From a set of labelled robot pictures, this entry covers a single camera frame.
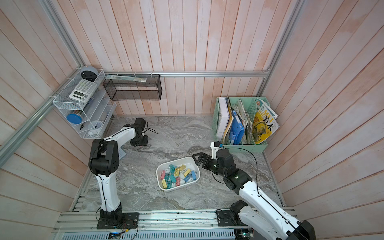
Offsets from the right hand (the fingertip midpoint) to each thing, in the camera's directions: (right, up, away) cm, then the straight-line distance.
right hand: (197, 157), depth 77 cm
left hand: (-37, +4, +25) cm, 45 cm away
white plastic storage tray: (-16, -9, +13) cm, 23 cm away
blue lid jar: (-64, +20, -1) cm, 67 cm away
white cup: (-58, +15, +7) cm, 61 cm away
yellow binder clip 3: (-5, -11, +11) cm, 17 cm away
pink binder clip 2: (-11, -16, +9) cm, 21 cm away
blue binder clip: (-2, -13, +10) cm, 16 cm away
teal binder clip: (-14, -15, +10) cm, 23 cm away
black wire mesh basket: (-54, +43, +29) cm, 75 cm away
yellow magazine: (+44, +19, +16) cm, 50 cm away
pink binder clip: (-20, -12, +11) cm, 26 cm away
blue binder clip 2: (-5, -14, +9) cm, 18 cm away
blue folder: (+24, +12, +10) cm, 29 cm away
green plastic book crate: (+28, +17, +10) cm, 35 cm away
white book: (+16, +22, +7) cm, 28 cm away
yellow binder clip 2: (-11, -9, +11) cm, 18 cm away
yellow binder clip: (-19, -17, +7) cm, 26 cm away
